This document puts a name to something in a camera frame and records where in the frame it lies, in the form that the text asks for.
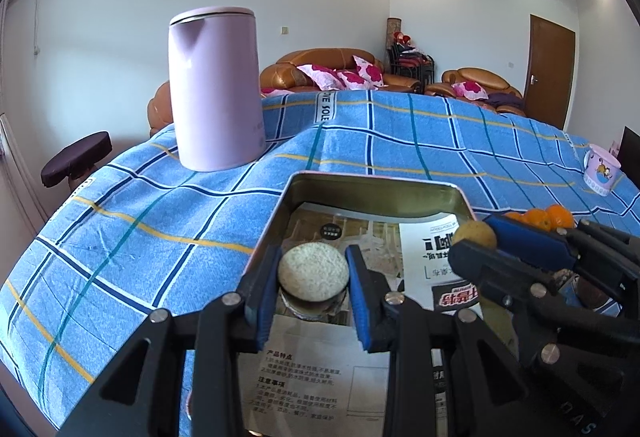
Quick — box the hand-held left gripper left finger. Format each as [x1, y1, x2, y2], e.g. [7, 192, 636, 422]
[59, 244, 286, 437]

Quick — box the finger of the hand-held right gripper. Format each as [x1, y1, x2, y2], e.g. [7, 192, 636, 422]
[482, 214, 640, 290]
[447, 239, 633, 368]

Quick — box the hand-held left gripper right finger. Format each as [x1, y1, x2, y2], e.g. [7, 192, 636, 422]
[345, 244, 556, 437]

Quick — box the small tan round fruit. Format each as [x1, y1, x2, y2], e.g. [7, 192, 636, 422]
[451, 220, 498, 250]

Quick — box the rectangular metal tin box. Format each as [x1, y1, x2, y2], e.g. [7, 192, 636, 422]
[185, 171, 521, 437]

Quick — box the beige printed paper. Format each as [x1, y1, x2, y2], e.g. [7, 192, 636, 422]
[290, 204, 406, 293]

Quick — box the white printed leaflet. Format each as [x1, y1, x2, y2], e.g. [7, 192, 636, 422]
[399, 213, 485, 315]

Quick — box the pink cartoon cup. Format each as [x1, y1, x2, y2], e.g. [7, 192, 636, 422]
[582, 144, 625, 196]

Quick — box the blue plaid tablecloth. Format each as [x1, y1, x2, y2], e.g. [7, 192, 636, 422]
[0, 89, 640, 437]

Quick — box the black television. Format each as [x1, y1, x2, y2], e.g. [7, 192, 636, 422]
[617, 127, 640, 188]

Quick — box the purple cloth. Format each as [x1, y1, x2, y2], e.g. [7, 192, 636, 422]
[480, 91, 523, 110]

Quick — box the pink floral pillow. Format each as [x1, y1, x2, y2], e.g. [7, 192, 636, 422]
[353, 55, 386, 85]
[336, 70, 373, 90]
[452, 80, 488, 100]
[296, 63, 346, 88]

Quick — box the brown leather armchair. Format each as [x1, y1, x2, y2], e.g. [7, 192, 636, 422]
[147, 81, 176, 138]
[425, 67, 526, 118]

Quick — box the brown wooden door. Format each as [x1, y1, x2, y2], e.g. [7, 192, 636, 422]
[525, 14, 577, 130]

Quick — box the pink electric kettle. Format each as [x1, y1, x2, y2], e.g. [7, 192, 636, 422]
[167, 6, 267, 172]

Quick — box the stack of dark chairs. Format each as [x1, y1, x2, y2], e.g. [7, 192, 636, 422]
[386, 42, 437, 92]

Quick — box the dark purple stool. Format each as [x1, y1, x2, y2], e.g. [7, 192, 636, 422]
[40, 131, 113, 190]

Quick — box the brown leather sofa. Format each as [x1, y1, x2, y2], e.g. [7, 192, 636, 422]
[260, 48, 423, 94]

